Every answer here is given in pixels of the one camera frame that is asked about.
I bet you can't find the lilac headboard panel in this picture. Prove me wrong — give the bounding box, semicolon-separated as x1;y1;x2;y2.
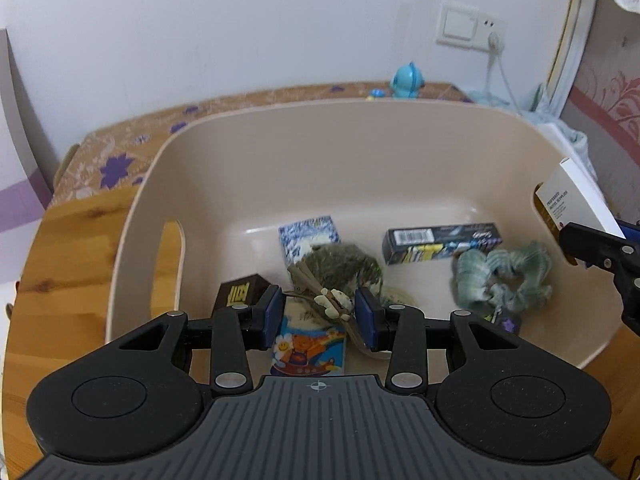
0;32;52;283

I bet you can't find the beige plastic storage bin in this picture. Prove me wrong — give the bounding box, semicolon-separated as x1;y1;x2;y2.
106;100;622;366

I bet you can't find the light blue blanket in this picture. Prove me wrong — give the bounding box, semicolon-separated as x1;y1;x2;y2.
468;84;598;181

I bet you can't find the green plaid scrunchie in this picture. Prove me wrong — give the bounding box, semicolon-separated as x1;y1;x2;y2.
452;242;552;314

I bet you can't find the floral purple cloth mat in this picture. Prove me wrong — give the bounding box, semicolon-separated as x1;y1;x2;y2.
46;80;474;208

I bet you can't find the blue toy figurine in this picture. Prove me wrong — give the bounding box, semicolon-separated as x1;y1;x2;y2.
367;62;425;100

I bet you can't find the dark toothpaste box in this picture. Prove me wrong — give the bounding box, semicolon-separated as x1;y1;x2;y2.
382;223;502;266

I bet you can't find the white power cable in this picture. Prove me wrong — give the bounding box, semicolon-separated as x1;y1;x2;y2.
482;32;524;114

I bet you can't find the beige hair clip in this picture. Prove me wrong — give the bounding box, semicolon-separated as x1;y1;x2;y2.
288;262;390;362

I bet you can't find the bag of dried herbs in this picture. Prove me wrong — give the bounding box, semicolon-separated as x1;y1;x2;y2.
288;243;383;298

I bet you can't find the black box gold character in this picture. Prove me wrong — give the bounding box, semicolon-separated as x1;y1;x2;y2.
213;274;271;313

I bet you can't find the blue white porcelain-pattern box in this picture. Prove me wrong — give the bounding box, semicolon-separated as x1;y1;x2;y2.
278;216;341;266

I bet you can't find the white slim box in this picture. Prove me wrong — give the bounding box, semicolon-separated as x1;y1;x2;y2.
535;158;625;238

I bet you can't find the white wall switch socket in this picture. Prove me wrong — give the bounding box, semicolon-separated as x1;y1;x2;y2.
435;1;506;52

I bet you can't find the cartoon bear box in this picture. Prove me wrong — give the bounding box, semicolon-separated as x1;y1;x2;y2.
270;297;347;377

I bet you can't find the small purple card box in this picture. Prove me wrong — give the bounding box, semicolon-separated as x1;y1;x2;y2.
484;309;522;336

